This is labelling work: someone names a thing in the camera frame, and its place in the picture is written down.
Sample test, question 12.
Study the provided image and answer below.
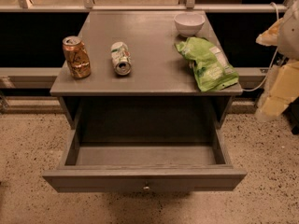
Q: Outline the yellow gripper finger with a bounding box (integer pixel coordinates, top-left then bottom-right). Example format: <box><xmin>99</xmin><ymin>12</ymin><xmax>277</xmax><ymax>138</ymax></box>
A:
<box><xmin>256</xmin><ymin>18</ymin><xmax>283</xmax><ymax>47</ymax></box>
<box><xmin>255</xmin><ymin>60</ymin><xmax>299</xmax><ymax>121</ymax></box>

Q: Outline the green rice chip bag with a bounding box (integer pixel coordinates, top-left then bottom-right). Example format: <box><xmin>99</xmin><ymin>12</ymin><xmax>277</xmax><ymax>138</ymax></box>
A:
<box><xmin>175</xmin><ymin>37</ymin><xmax>239</xmax><ymax>91</ymax></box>

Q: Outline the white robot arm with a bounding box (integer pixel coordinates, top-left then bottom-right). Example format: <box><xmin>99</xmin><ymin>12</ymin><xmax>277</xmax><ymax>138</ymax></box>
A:
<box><xmin>255</xmin><ymin>0</ymin><xmax>299</xmax><ymax>121</ymax></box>

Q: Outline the grey open top drawer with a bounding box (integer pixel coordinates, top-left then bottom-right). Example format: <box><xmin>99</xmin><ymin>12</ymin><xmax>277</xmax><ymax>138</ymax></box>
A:
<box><xmin>43</xmin><ymin>106</ymin><xmax>247</xmax><ymax>192</ymax></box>

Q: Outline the white ceramic bowl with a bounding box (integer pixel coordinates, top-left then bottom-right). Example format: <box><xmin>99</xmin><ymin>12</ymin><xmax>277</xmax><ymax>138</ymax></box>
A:
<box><xmin>174</xmin><ymin>12</ymin><xmax>206</xmax><ymax>37</ymax></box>

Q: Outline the grey wooden cabinet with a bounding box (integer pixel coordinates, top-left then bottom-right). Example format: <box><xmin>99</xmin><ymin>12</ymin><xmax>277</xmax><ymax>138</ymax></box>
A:
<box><xmin>50</xmin><ymin>9</ymin><xmax>244</xmax><ymax>130</ymax></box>

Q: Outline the white green soda can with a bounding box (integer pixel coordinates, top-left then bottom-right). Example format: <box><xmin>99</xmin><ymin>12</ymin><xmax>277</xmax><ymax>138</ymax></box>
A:
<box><xmin>111</xmin><ymin>42</ymin><xmax>132</xmax><ymax>76</ymax></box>

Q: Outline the orange crushed soda can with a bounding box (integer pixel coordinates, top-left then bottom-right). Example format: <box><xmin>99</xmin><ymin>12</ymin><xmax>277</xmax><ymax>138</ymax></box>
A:
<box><xmin>63</xmin><ymin>36</ymin><xmax>91</xmax><ymax>78</ymax></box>

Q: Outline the white cable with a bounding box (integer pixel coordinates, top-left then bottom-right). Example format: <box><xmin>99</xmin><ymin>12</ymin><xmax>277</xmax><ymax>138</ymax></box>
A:
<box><xmin>242</xmin><ymin>1</ymin><xmax>280</xmax><ymax>93</ymax></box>

